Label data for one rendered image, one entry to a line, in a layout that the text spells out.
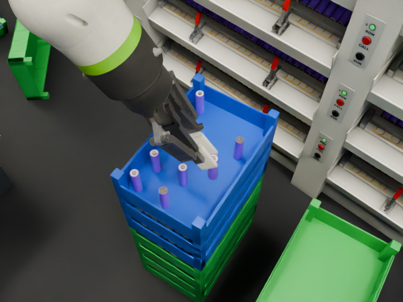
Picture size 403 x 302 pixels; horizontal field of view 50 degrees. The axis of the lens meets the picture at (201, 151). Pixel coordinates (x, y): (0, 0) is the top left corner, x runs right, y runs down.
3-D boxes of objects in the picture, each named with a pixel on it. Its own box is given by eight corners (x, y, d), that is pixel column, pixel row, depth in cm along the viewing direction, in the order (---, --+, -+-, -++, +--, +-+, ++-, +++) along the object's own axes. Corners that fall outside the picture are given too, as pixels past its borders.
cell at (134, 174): (139, 193, 87) (135, 178, 82) (132, 189, 88) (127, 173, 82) (144, 187, 88) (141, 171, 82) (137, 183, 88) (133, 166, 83)
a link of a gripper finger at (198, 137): (184, 138, 71) (184, 134, 72) (202, 158, 77) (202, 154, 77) (200, 134, 70) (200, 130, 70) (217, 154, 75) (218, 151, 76)
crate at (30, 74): (27, 100, 162) (49, 99, 162) (6, 62, 145) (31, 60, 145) (38, 42, 178) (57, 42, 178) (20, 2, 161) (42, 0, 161)
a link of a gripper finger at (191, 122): (146, 102, 63) (146, 93, 64) (182, 135, 72) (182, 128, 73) (170, 95, 61) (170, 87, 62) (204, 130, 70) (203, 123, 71)
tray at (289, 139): (298, 163, 135) (299, 148, 122) (156, 68, 156) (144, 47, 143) (336, 114, 138) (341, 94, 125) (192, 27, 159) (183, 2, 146)
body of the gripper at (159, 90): (116, 59, 61) (150, 97, 68) (106, 107, 57) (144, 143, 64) (162, 43, 58) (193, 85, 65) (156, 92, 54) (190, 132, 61)
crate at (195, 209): (201, 245, 82) (201, 229, 75) (116, 194, 88) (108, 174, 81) (274, 134, 95) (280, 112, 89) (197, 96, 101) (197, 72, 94)
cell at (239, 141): (233, 141, 86) (231, 158, 92) (241, 145, 86) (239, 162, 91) (238, 134, 87) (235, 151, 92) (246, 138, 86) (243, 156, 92)
